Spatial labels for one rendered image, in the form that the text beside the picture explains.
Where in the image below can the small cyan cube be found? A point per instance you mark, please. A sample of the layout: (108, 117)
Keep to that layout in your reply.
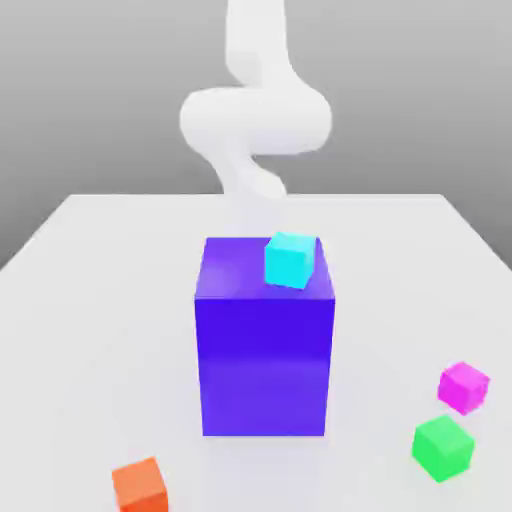
(288, 262)

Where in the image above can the small orange cube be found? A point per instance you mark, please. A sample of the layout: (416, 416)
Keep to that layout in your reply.
(140, 486)

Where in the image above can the small green cube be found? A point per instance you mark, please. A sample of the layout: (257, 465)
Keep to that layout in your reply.
(443, 448)

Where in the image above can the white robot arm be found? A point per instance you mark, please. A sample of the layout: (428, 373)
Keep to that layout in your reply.
(256, 116)

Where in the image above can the large purple box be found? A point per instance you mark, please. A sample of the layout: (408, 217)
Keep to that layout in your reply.
(264, 360)

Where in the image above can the small magenta cube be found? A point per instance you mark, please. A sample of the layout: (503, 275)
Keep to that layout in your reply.
(463, 388)

